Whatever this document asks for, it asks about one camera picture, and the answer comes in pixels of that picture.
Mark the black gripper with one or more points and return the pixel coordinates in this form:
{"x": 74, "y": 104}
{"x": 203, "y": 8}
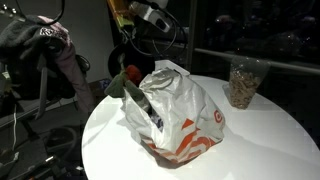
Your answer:
{"x": 136, "y": 65}

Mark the plush carrot toy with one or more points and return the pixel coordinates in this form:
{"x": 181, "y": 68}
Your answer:
{"x": 126, "y": 81}

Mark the white orange plastic shopping bag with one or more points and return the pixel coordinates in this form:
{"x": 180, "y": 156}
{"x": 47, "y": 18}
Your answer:
{"x": 176, "y": 118}

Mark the dark and pink clothes pile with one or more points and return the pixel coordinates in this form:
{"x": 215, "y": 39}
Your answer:
{"x": 24, "y": 46}

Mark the window railing bar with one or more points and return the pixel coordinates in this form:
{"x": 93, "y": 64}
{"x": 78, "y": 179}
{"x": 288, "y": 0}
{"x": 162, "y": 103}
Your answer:
{"x": 300, "y": 68}

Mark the clear bag of snacks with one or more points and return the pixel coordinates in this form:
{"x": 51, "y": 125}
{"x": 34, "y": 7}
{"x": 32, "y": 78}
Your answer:
{"x": 245, "y": 76}

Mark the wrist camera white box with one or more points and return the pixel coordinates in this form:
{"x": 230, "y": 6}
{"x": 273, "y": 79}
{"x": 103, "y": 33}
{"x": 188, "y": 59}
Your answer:
{"x": 152, "y": 12}

